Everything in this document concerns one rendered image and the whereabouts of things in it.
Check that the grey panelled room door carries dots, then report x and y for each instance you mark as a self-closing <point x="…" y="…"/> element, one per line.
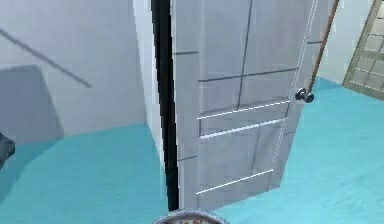
<point x="233" y="100"/>

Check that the black round door knob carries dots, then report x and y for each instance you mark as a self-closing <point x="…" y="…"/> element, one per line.
<point x="305" y="95"/>

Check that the dark grey furniture piece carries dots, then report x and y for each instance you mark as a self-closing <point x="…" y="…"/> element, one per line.
<point x="5" y="148"/>

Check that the beige glass-paned door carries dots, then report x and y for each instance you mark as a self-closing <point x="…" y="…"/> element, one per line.
<point x="368" y="60"/>

